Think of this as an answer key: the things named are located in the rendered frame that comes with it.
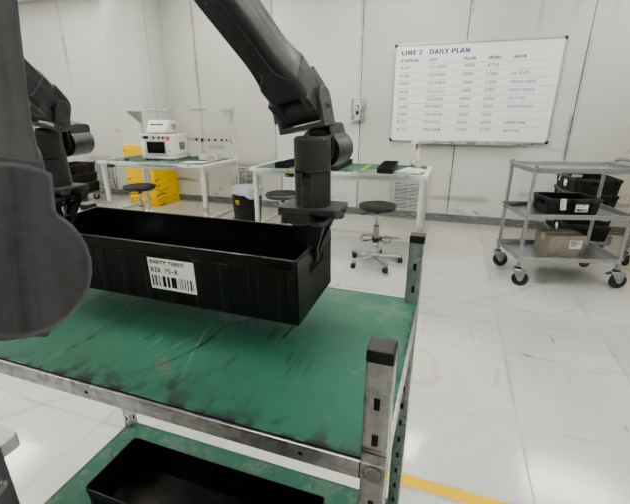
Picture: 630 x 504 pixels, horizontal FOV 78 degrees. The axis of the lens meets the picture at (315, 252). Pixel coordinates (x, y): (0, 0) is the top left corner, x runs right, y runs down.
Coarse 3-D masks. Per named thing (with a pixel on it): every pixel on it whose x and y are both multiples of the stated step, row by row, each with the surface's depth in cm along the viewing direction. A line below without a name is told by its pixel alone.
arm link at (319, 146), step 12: (312, 132) 59; (324, 132) 62; (300, 144) 58; (312, 144) 57; (324, 144) 58; (300, 156) 58; (312, 156) 58; (324, 156) 58; (300, 168) 59; (312, 168) 58; (324, 168) 59
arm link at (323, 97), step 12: (324, 96) 56; (324, 108) 56; (276, 120) 60; (324, 120) 56; (288, 132) 59; (336, 132) 64; (336, 144) 62; (348, 144) 65; (336, 156) 63; (348, 156) 67
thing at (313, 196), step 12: (300, 180) 60; (312, 180) 59; (324, 180) 60; (300, 192) 60; (312, 192) 60; (324, 192) 60; (288, 204) 63; (300, 204) 61; (312, 204) 60; (324, 204) 61; (336, 204) 63; (324, 216) 60; (336, 216) 59
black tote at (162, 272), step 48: (96, 240) 71; (144, 240) 89; (192, 240) 84; (240, 240) 80; (288, 240) 76; (96, 288) 75; (144, 288) 71; (192, 288) 67; (240, 288) 63; (288, 288) 60
